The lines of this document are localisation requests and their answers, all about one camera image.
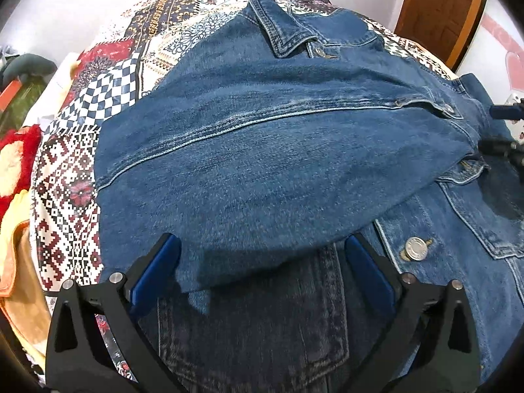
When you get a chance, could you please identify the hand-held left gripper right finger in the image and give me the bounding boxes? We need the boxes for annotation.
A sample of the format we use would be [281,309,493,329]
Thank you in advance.
[345,233,482,393]

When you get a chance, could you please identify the yellow orange cloth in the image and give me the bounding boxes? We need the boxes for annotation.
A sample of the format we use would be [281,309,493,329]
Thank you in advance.
[0,190,53,363]

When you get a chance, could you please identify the patterned patchwork bedspread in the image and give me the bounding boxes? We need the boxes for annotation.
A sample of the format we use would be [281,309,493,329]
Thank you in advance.
[30,0,465,382]

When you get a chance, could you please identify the white sheet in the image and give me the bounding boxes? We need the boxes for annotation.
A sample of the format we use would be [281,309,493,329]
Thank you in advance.
[25,51,83,128]

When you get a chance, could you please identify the orange box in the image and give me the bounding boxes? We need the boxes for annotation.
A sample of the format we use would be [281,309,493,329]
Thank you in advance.
[0,79,22,109]

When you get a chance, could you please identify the brown wooden door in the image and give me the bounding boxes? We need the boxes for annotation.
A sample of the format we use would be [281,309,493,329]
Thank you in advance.
[394,0,490,71]

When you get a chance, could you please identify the pink wall sticker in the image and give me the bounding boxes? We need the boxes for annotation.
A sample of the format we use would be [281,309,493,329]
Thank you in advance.
[482,11,524,91]

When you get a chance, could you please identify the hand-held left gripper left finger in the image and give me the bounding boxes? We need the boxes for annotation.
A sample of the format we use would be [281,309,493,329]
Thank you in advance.
[45,233,183,393]

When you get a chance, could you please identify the blue denim jacket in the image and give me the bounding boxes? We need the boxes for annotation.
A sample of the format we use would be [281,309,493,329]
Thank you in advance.
[95,0,524,393]

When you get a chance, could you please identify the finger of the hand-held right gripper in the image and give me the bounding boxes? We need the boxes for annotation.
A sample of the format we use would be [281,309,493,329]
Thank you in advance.
[490,98,524,122]
[478,138,524,159]

